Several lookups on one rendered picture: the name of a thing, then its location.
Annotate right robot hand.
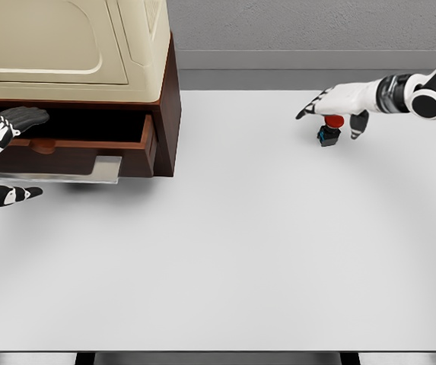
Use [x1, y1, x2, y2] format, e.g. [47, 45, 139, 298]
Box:
[295, 80, 374, 141]

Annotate red button switch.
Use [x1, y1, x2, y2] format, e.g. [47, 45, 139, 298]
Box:
[316, 114, 345, 148]

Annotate brown wooden drawer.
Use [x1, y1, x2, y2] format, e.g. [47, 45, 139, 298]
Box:
[0, 113, 158, 179]

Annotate round wooden drawer knob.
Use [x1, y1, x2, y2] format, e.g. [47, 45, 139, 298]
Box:
[30, 138, 57, 154]

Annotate brown wooden cabinet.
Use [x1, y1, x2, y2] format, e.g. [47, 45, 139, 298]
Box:
[0, 31, 183, 179]

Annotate beige appliance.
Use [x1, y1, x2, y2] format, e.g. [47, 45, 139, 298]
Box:
[0, 0, 171, 104]

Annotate silver metal plate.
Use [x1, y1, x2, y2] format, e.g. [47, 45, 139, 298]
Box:
[0, 155, 123, 186]

